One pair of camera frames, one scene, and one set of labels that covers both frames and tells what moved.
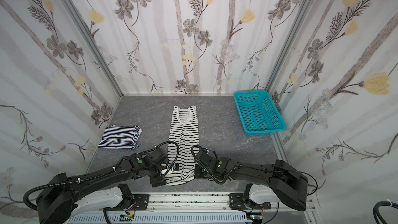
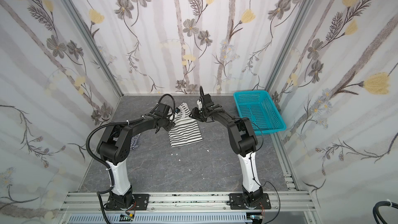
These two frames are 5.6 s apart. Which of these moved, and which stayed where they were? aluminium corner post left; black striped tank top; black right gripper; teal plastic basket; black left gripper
Moved: black striped tank top; black left gripper; black right gripper
Stayed: teal plastic basket; aluminium corner post left
